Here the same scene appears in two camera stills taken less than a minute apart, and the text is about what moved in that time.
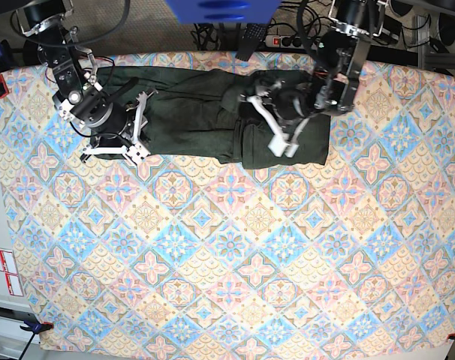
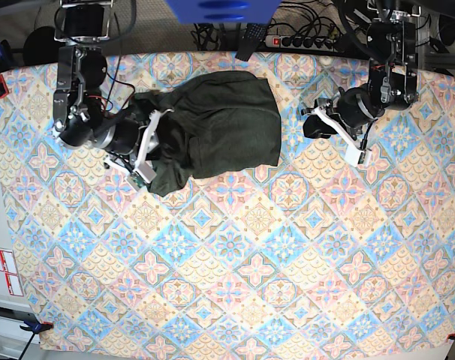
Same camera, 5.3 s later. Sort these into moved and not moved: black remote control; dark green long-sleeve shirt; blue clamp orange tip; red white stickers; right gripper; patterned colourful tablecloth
Moved: right gripper; dark green long-sleeve shirt
Not moved: black remote control; patterned colourful tablecloth; blue clamp orange tip; red white stickers
